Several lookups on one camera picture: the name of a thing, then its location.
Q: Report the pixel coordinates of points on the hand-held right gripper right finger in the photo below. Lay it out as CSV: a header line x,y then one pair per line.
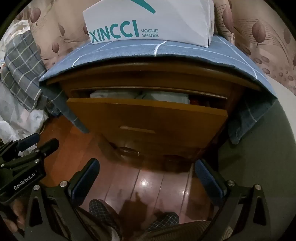
x,y
208,180

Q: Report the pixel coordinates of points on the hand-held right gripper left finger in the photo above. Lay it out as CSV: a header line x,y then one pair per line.
x,y
86,180

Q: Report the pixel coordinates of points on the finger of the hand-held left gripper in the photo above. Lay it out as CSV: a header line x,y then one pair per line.
x,y
49,146
27,141

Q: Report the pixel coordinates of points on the cream ribbed underwear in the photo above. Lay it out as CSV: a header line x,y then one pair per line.
x,y
113,94

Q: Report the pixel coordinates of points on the wooden drawer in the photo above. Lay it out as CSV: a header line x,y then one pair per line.
x,y
150,118

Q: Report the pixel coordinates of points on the pale white underwear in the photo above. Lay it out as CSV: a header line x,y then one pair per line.
x,y
166,96

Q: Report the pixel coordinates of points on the white shoe box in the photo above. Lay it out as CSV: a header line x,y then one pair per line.
x,y
161,23

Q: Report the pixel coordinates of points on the person's left hand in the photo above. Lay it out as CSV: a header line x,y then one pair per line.
x,y
13,215

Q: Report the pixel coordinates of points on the plaid slipper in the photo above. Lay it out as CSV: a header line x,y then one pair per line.
x,y
103,213
163,221

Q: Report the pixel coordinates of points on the person's striped trousers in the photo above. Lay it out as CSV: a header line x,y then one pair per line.
x,y
196,231

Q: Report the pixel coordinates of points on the grey plaid blanket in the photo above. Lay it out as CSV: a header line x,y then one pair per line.
x,y
20,69

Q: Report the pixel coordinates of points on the wooden nightstand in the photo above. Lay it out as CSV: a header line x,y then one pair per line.
x,y
161,73

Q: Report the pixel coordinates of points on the blue checked cloth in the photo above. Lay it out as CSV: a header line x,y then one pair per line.
x,y
127,52

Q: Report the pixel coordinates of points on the leaf print curtain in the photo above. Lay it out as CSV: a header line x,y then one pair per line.
x,y
254,34

